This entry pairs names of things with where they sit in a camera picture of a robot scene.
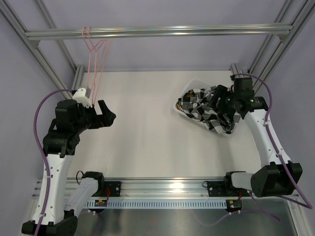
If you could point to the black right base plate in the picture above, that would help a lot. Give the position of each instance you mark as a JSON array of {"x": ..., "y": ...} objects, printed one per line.
[{"x": 220, "y": 189}]

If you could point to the pink hanger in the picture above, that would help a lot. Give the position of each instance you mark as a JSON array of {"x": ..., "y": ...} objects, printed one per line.
[
  {"x": 102, "y": 67},
  {"x": 96, "y": 53}
]

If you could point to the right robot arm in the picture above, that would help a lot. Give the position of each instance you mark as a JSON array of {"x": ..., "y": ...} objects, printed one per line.
[{"x": 278, "y": 175}]

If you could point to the aluminium top bar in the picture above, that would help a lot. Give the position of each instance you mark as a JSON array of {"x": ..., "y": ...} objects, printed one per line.
[{"x": 158, "y": 31}]

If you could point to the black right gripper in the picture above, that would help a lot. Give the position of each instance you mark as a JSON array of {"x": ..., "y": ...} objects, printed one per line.
[{"x": 221, "y": 92}]

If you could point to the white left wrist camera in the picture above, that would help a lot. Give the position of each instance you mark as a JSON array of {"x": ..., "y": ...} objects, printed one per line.
[{"x": 82, "y": 96}]

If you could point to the black white checked shirt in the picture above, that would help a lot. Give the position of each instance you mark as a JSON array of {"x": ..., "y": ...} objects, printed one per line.
[{"x": 209, "y": 110}]

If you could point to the slotted cable duct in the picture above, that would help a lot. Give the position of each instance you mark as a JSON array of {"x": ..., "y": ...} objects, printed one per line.
[{"x": 157, "y": 204}]

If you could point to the aluminium front rail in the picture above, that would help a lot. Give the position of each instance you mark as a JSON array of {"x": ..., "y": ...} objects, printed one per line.
[{"x": 163, "y": 188}]

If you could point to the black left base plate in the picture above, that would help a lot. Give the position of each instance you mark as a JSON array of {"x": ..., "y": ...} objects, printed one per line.
[{"x": 109, "y": 189}]

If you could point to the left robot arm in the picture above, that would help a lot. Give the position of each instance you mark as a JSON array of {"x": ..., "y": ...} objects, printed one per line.
[{"x": 54, "y": 216}]

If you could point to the white plastic basket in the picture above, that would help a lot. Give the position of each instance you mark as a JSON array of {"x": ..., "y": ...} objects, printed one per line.
[{"x": 187, "y": 98}]

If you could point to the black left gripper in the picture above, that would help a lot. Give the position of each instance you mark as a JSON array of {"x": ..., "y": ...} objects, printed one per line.
[{"x": 105, "y": 120}]

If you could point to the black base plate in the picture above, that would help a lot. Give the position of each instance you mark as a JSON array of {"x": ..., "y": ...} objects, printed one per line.
[
  {"x": 109, "y": 189},
  {"x": 220, "y": 189}
]

